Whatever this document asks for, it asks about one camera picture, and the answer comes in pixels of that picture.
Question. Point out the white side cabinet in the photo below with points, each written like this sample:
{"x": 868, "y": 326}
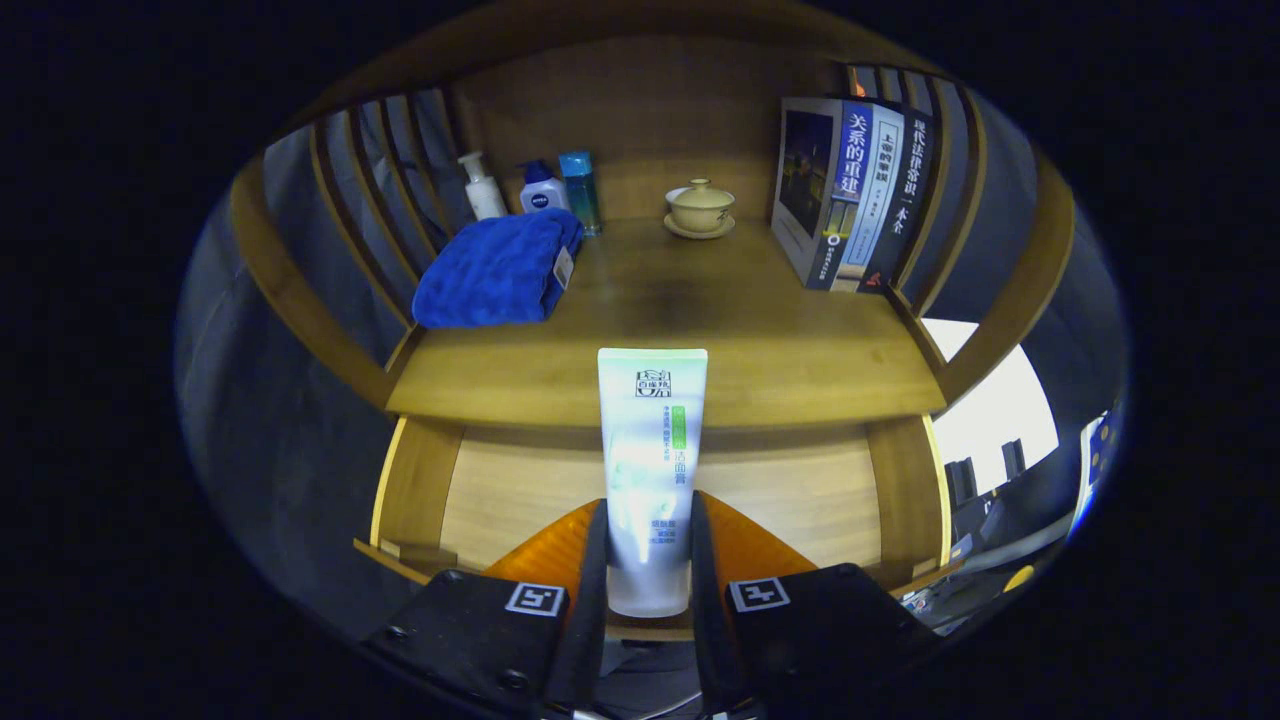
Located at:
{"x": 990, "y": 410}

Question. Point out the beige lidded teacup with saucer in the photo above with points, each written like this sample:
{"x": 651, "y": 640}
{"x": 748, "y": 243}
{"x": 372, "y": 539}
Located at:
{"x": 700, "y": 208}

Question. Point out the black spine book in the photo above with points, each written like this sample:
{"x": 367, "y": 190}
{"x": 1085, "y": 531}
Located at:
{"x": 905, "y": 210}

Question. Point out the wooden drawer with black knob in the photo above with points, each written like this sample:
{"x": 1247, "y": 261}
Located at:
{"x": 780, "y": 500}

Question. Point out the light blue spine book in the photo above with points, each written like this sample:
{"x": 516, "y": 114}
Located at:
{"x": 880, "y": 190}

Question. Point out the white lotion bottle blue cap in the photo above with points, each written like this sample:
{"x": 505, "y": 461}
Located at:
{"x": 542, "y": 197}

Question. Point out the teal bottle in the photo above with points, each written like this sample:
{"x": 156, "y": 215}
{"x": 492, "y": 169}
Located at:
{"x": 580, "y": 195}

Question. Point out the wooden countertop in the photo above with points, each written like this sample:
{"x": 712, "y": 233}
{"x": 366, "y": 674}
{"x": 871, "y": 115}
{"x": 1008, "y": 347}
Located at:
{"x": 760, "y": 340}

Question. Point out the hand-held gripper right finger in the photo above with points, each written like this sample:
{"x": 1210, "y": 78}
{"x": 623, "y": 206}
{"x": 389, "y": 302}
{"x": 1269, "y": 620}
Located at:
{"x": 708, "y": 610}

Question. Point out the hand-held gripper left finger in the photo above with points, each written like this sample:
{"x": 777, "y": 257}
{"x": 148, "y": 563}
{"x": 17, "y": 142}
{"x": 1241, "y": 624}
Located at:
{"x": 592, "y": 610}

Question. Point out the blue folded towel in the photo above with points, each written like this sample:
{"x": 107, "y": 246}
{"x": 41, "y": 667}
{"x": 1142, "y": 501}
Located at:
{"x": 490, "y": 270}

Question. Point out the white pump bottle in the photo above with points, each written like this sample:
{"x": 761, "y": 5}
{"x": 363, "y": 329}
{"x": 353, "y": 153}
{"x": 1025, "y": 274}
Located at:
{"x": 485, "y": 198}

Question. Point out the wooden cabinet with slatted sides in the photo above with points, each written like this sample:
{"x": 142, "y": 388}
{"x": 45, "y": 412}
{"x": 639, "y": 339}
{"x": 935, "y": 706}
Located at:
{"x": 640, "y": 100}

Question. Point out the small black box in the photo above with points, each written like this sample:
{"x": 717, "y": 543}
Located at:
{"x": 960, "y": 480}
{"x": 1013, "y": 458}

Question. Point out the white facial cleanser tube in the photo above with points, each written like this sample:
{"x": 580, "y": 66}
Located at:
{"x": 650, "y": 450}

